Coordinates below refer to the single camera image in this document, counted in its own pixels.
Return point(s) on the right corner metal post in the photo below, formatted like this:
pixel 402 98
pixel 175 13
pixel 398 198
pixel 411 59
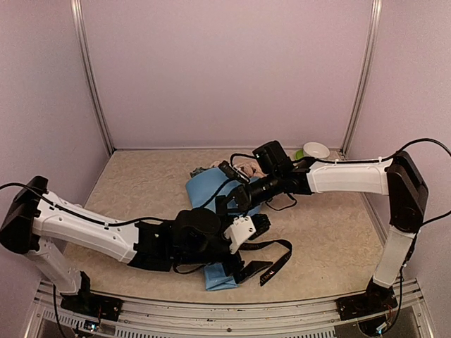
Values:
pixel 364 75

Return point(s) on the fake flower bunch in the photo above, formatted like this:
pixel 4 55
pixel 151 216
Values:
pixel 249 168

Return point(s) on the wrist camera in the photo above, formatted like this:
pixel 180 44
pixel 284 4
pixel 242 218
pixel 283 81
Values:
pixel 233 173
pixel 244 228

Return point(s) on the black printed ribbon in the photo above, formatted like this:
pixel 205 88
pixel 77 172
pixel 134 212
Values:
pixel 278 251

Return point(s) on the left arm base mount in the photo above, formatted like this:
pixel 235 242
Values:
pixel 86 302

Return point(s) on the white ceramic bowl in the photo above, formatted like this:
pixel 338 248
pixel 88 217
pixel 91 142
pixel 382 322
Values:
pixel 316 150

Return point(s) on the left corner metal post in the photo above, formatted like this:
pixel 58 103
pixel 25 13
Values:
pixel 80 30

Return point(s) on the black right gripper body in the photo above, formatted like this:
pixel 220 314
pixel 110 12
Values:
pixel 273 186

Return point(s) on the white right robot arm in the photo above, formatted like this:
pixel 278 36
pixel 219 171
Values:
pixel 395 177

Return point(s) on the green plastic saucer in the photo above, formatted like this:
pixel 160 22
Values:
pixel 299 154

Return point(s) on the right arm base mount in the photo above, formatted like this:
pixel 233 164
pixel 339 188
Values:
pixel 375 299

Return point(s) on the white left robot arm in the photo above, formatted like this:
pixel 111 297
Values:
pixel 36 216

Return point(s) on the aluminium table frame rail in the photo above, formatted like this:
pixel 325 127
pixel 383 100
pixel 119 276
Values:
pixel 152 318

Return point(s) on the corner metal post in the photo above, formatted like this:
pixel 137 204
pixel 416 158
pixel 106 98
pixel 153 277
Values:
pixel 364 75
pixel 80 30

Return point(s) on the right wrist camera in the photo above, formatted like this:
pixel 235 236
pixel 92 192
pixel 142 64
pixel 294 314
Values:
pixel 233 173

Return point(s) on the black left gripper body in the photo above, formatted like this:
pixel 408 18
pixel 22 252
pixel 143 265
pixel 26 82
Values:
pixel 191 257

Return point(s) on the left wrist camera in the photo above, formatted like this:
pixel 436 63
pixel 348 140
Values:
pixel 244 228

